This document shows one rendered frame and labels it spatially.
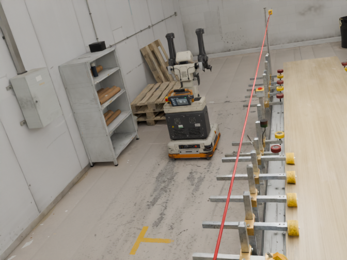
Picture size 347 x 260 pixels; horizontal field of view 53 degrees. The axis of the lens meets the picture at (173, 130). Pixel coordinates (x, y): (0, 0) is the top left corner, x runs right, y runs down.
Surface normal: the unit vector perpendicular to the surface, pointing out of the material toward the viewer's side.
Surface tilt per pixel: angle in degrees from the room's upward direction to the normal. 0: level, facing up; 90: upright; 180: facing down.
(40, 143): 90
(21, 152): 90
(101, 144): 90
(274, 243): 0
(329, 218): 0
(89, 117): 90
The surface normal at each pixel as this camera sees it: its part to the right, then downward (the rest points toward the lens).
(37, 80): 0.94, -0.06
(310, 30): -0.27, 0.42
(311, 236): -0.19, -0.90
